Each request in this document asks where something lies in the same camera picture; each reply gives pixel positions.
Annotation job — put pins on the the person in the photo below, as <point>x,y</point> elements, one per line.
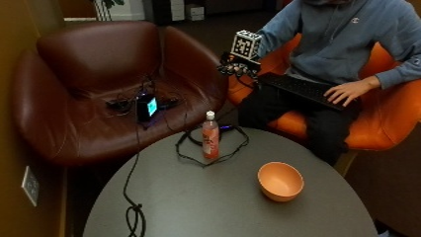
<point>338,59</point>

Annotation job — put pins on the white drawer cabinet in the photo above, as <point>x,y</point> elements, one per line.
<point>194,11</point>

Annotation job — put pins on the dark red leather armchair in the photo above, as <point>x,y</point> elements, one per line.
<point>96,89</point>

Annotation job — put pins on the black keyboard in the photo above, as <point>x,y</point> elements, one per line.
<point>303,89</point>

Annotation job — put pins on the orange bowl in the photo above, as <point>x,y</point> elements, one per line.
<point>280,181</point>

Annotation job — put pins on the pink drink bottle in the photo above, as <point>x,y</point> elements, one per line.
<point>211,136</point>

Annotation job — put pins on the black device with lit screen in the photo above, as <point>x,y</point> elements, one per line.
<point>147,108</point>

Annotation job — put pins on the white marker cube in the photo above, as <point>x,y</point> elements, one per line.
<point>246,45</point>

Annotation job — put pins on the orange armchair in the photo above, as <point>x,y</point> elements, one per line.
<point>386,118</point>

